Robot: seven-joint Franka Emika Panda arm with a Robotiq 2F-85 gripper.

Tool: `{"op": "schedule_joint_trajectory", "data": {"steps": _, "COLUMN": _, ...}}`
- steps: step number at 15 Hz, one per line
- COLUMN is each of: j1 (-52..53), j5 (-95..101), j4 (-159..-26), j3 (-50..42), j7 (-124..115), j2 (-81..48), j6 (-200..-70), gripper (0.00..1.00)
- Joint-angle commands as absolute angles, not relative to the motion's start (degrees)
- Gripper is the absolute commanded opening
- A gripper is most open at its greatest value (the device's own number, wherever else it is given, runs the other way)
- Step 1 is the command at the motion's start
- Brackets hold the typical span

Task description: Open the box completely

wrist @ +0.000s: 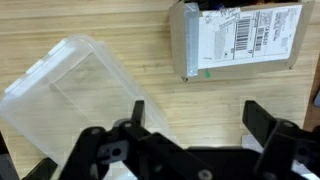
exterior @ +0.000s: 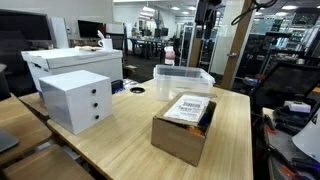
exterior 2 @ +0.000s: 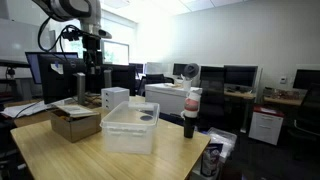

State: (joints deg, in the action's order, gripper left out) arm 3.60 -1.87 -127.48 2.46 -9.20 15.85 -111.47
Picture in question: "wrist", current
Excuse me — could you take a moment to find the clear plastic storage bin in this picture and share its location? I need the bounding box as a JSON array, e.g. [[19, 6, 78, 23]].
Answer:
[[0, 35, 177, 167]]

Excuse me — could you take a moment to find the brown cardboard box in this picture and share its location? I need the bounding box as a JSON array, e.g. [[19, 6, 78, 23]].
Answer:
[[169, 0, 315, 82]]

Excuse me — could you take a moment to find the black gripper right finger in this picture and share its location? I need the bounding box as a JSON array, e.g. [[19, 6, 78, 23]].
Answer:
[[242, 100, 320, 180]]

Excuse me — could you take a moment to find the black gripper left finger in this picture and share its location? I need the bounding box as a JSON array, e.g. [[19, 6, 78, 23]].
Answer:
[[58, 99, 214, 180]]

